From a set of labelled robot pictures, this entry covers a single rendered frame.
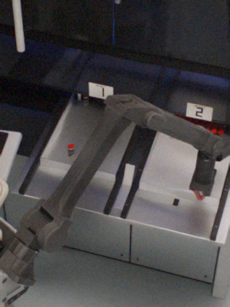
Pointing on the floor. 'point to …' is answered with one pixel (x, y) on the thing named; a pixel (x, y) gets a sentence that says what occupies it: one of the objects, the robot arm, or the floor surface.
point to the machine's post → (222, 271)
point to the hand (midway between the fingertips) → (200, 198)
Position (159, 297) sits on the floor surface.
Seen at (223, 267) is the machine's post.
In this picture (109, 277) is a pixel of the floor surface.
